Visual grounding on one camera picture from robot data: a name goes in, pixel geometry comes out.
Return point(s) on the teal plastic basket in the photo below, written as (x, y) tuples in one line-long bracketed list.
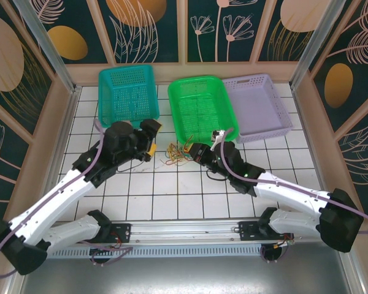
[(128, 92)]

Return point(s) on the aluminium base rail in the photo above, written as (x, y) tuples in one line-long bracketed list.
[(184, 229)]

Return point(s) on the aluminium frame post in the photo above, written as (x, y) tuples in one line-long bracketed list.
[(320, 46), (50, 52)]

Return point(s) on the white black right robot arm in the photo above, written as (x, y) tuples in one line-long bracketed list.
[(294, 200)]

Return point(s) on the lavender plastic basket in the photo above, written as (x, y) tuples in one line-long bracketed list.
[(257, 107)]

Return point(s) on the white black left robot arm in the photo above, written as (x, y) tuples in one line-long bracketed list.
[(64, 200)]

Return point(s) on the green plastic basket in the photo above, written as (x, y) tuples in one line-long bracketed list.
[(202, 104)]

